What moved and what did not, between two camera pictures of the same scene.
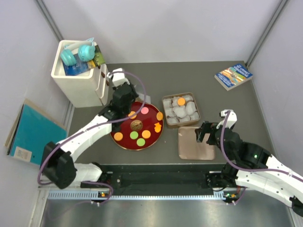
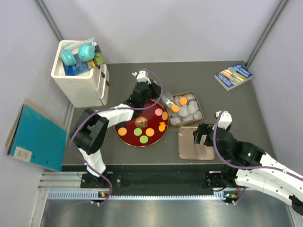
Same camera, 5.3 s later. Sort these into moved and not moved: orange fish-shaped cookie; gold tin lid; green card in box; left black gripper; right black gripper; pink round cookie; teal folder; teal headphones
Moved: pink round cookie; orange fish-shaped cookie; left black gripper
Not moved: green card in box; teal headphones; teal folder; gold tin lid; right black gripper
